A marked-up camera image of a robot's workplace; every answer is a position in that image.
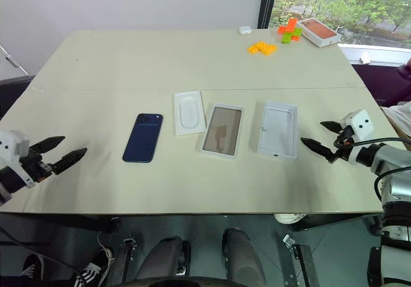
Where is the dark rounded robot leg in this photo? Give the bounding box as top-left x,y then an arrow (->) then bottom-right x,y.
222,228 -> 268,287
140,236 -> 192,283

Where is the person in white clothing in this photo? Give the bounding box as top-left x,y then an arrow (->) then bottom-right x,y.
380,100 -> 411,141

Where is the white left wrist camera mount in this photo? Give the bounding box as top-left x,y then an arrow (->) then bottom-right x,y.
0,130 -> 35,189

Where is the white window sill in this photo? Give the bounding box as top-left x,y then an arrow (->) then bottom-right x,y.
337,42 -> 411,67

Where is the metal table leg bracket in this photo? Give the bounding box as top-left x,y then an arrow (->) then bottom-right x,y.
282,233 -> 318,287
110,234 -> 139,283

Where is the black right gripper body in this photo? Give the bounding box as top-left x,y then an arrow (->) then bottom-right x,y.
326,125 -> 354,164

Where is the orange toy brick cluster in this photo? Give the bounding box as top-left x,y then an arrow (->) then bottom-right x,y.
277,17 -> 299,35

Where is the green toy brick cluster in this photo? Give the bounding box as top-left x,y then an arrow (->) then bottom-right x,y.
281,28 -> 303,45

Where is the orange box with white rim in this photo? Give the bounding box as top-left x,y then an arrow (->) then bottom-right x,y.
295,17 -> 342,48

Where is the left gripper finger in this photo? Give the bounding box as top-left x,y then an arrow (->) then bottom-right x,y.
50,147 -> 89,176
30,135 -> 67,155

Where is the dark blue smartphone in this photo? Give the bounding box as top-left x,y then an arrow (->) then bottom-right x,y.
122,112 -> 164,164

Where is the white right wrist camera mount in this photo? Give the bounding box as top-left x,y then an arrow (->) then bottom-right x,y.
340,108 -> 376,166

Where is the white moulded insert tray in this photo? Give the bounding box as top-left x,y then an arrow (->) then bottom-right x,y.
173,90 -> 207,136

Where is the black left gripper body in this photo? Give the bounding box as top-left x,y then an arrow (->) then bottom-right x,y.
19,148 -> 55,184

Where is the yellow toy brick cluster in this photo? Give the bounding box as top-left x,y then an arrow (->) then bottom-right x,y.
247,40 -> 278,57

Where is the black window frame post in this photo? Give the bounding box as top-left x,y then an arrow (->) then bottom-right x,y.
258,0 -> 279,30

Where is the white paper cup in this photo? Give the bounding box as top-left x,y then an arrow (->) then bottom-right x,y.
273,213 -> 304,225

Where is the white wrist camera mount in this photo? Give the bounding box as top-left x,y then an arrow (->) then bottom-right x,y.
340,108 -> 376,166
0,130 -> 35,189

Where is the white slanted rod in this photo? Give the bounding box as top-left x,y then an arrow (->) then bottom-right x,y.
0,45 -> 30,76

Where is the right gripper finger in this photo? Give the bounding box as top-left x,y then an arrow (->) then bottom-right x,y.
299,137 -> 332,157
319,120 -> 344,135

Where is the black white striped sneaker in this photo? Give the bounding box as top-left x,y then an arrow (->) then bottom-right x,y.
20,252 -> 46,282
72,247 -> 116,287

